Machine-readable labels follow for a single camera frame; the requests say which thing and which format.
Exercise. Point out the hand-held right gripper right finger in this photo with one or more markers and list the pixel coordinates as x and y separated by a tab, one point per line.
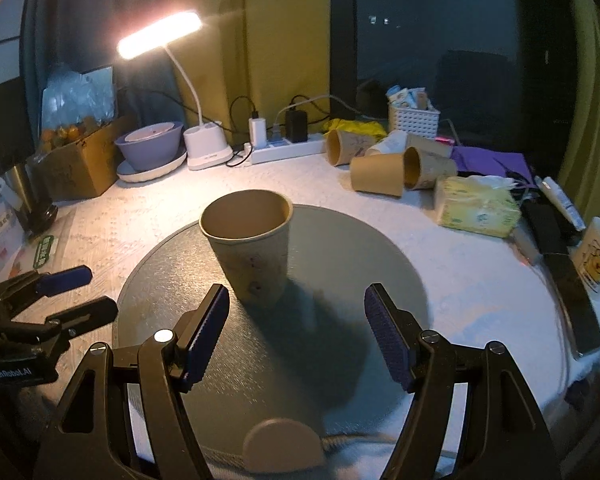
387	340

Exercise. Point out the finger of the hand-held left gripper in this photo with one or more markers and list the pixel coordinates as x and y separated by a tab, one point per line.
87	310
65	280

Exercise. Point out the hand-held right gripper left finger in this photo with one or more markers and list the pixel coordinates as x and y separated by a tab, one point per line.
209	332

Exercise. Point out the brown paper cup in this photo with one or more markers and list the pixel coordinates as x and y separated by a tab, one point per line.
427	166
247	250
341	146
377	174

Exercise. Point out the steel thermos cup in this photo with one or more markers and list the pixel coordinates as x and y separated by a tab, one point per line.
27	200

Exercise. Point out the white paper cup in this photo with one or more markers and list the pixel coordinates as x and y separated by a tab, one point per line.
387	144

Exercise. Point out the green label packet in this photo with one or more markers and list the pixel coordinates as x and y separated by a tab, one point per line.
45	251

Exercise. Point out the round grey tray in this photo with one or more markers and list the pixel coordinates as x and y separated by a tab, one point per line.
330	270

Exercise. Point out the white textured tablecloth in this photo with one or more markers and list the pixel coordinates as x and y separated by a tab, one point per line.
480	290

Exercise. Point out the cardboard box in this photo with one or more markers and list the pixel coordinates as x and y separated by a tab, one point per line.
82	165

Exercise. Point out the white plate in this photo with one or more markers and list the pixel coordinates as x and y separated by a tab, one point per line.
150	172

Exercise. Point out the purple bowl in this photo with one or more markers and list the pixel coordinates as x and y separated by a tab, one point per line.
150	145

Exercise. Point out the yellow tissue pack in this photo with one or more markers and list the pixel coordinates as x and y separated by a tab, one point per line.
477	206

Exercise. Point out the clear plastic bag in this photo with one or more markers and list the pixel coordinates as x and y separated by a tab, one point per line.
77	95

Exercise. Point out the white desk lamp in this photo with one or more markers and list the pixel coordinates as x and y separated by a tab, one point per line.
207	142

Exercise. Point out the black flat phone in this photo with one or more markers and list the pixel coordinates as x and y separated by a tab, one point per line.
575	305

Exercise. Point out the black case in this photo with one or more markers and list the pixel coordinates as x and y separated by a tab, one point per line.
545	227

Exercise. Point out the white power strip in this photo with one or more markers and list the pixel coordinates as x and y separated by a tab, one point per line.
287	150

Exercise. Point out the purple cloth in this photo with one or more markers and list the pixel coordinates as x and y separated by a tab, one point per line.
490	162

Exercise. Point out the white charger plug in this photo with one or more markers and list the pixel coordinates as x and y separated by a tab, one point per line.
258	131

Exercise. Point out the yellow cloth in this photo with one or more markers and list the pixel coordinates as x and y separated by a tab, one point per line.
357	127

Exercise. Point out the white tube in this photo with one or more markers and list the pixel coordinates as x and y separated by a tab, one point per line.
562	202

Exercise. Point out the white plastic basket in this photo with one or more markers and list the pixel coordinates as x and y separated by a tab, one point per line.
414	119

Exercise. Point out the white mug yellow print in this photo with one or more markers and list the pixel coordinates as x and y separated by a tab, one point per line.
597	262

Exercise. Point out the black charger plug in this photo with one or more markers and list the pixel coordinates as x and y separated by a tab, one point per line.
296	126

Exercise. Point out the blue curtain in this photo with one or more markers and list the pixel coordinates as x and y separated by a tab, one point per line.
75	15

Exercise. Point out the yellow curtain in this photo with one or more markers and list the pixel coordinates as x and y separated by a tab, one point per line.
280	30

